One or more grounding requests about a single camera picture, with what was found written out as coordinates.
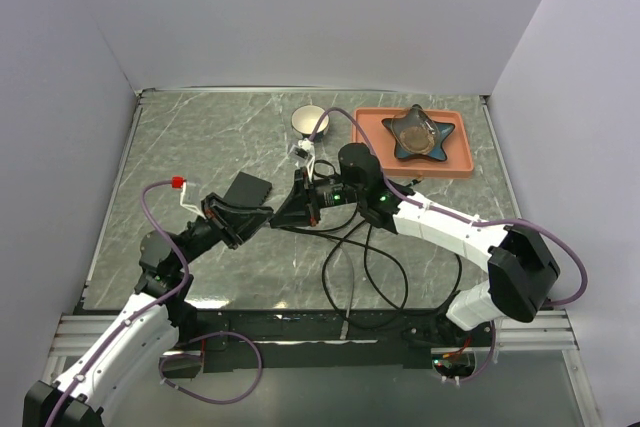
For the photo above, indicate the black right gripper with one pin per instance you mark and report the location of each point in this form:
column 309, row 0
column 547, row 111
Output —
column 298, row 210

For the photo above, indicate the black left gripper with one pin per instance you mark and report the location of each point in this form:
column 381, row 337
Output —
column 234, row 223

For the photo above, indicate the black network switch box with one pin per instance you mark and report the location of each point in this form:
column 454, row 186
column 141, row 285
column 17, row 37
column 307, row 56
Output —
column 247, row 190

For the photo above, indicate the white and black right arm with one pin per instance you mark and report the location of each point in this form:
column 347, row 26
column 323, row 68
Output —
column 519, row 265

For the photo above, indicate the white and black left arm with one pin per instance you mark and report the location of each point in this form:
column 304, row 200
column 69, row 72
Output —
column 155, row 318

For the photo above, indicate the small white teal bowl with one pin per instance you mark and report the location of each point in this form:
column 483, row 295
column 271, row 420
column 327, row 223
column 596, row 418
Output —
column 304, row 120

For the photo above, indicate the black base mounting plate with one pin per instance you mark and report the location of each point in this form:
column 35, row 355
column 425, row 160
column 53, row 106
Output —
column 226, row 340

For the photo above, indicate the dark blue star dish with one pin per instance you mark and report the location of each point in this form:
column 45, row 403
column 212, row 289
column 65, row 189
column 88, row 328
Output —
column 438, row 154

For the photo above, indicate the clear glass bowl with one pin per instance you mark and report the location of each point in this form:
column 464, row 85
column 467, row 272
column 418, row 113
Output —
column 415, row 131

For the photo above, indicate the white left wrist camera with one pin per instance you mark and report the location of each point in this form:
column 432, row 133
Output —
column 189, row 198

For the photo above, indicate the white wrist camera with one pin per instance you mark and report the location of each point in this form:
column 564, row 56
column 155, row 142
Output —
column 189, row 198
column 303, row 154

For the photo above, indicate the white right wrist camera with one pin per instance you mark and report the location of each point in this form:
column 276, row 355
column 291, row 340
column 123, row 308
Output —
column 303, row 154

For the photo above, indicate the aluminium frame rail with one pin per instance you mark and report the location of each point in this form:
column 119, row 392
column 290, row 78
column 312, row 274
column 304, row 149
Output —
column 549, row 331

